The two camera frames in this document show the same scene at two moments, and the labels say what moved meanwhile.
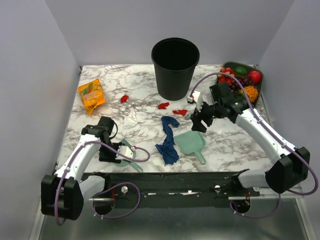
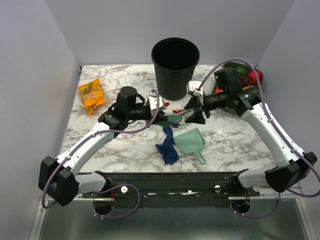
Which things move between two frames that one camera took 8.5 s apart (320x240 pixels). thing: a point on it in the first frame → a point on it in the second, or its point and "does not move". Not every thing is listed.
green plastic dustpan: (191, 142) does not move
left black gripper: (111, 159) → (160, 117)
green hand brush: (124, 163) → (173, 118)
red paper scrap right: (182, 112) does not move
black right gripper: (207, 189) does not move
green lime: (241, 70) does not move
